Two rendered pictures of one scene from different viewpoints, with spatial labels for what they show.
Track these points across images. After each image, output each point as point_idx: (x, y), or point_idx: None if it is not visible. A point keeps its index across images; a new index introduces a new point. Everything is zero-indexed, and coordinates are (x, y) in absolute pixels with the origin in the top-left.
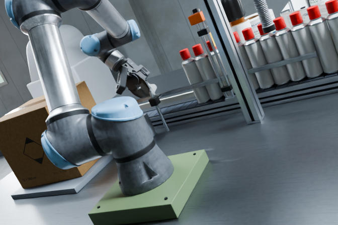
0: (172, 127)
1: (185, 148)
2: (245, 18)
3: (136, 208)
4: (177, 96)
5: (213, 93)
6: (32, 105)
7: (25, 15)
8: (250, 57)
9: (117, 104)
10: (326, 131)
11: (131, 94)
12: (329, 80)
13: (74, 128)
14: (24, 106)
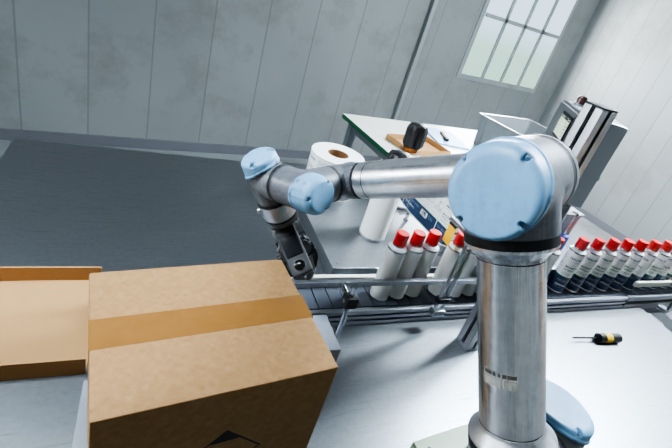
0: (333, 330)
1: (425, 391)
2: (326, 149)
3: None
4: (334, 277)
5: (402, 292)
6: (213, 329)
7: (556, 238)
8: (469, 266)
9: (583, 411)
10: (568, 381)
11: (67, 184)
12: None
13: None
14: (155, 321)
